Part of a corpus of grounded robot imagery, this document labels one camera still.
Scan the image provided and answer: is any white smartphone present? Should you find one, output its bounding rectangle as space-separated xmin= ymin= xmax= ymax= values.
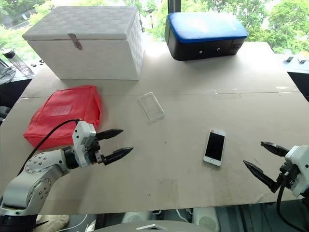
xmin=203 ymin=129 xmax=227 ymax=167

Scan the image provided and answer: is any clear water bottle black cap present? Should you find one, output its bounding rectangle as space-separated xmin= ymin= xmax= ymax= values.
xmin=2 ymin=49 xmax=32 ymax=77

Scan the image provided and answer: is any dark side table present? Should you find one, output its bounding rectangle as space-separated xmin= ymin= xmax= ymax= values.
xmin=0 ymin=57 xmax=34 ymax=108

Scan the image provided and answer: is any clear phone case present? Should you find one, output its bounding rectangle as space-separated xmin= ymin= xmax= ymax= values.
xmin=138 ymin=91 xmax=166 ymax=125

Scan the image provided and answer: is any blue and black hard case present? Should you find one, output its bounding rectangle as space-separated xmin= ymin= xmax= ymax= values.
xmin=164 ymin=12 xmax=249 ymax=62

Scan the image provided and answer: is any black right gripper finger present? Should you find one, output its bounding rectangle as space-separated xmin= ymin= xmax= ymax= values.
xmin=260 ymin=141 xmax=290 ymax=159
xmin=242 ymin=159 xmax=282 ymax=194

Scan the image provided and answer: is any white woven lidded box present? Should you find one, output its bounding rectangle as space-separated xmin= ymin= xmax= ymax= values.
xmin=22 ymin=5 xmax=146 ymax=81

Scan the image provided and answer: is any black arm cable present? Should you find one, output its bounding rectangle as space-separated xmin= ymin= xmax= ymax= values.
xmin=276 ymin=177 xmax=309 ymax=232
xmin=17 ymin=118 xmax=81 ymax=176

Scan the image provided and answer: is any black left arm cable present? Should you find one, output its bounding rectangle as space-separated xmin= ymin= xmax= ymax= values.
xmin=17 ymin=118 xmax=81 ymax=176

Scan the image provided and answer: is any grey cable bundle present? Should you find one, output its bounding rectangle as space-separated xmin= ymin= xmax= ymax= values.
xmin=0 ymin=65 xmax=17 ymax=85

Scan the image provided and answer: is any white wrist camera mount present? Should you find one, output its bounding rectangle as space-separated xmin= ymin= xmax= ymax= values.
xmin=71 ymin=120 xmax=98 ymax=168
xmin=284 ymin=145 xmax=309 ymax=197

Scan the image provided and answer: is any white side desk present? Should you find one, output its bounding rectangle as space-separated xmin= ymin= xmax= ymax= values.
xmin=275 ymin=51 xmax=309 ymax=73

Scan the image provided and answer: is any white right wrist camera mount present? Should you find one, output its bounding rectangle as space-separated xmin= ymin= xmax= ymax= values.
xmin=284 ymin=145 xmax=309 ymax=197

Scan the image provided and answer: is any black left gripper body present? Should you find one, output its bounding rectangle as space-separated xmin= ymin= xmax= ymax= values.
xmin=87 ymin=132 xmax=107 ymax=166

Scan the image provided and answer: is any white rounded shape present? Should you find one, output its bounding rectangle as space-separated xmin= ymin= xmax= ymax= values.
xmin=121 ymin=211 xmax=153 ymax=224
xmin=192 ymin=207 xmax=221 ymax=232

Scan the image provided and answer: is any beige cloth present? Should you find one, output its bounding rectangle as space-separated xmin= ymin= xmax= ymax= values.
xmin=35 ymin=214 xmax=70 ymax=232

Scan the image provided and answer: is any dark window frame post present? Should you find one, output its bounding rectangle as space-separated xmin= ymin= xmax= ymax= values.
xmin=167 ymin=0 xmax=182 ymax=15

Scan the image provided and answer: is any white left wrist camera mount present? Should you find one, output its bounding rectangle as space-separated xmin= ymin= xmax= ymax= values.
xmin=71 ymin=120 xmax=98 ymax=168

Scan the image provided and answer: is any red fabric pouch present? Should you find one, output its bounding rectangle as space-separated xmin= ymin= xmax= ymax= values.
xmin=23 ymin=85 xmax=103 ymax=149

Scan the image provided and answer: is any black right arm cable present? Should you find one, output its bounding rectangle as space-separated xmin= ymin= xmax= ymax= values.
xmin=276 ymin=177 xmax=309 ymax=232

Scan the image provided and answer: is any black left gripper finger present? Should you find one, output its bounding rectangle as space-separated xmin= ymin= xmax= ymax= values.
xmin=104 ymin=146 xmax=134 ymax=166
xmin=96 ymin=129 xmax=124 ymax=142

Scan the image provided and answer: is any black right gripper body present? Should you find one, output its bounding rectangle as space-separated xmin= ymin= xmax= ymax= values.
xmin=276 ymin=163 xmax=302 ymax=194

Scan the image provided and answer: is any metal box latch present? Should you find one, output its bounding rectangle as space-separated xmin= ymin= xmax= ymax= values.
xmin=68 ymin=33 xmax=83 ymax=51

